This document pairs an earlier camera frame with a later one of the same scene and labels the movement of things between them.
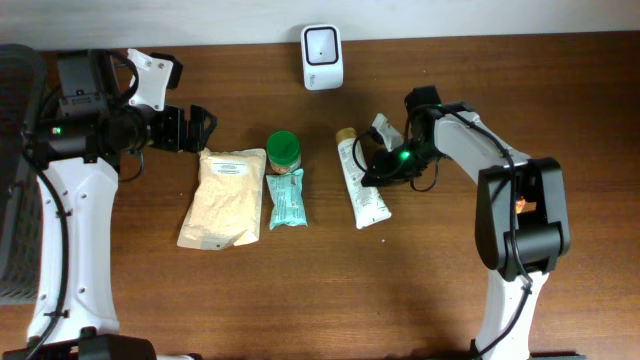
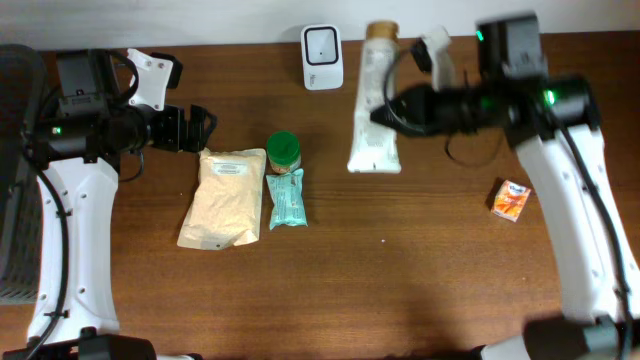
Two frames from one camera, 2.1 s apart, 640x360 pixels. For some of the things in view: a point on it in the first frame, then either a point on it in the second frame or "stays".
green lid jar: x=284 y=151 stays
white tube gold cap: x=369 y=203 to x=374 y=149
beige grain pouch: x=226 y=211 stays
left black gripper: x=174 y=139 stays
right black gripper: x=392 y=171 to x=419 y=116
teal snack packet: x=288 y=199 stays
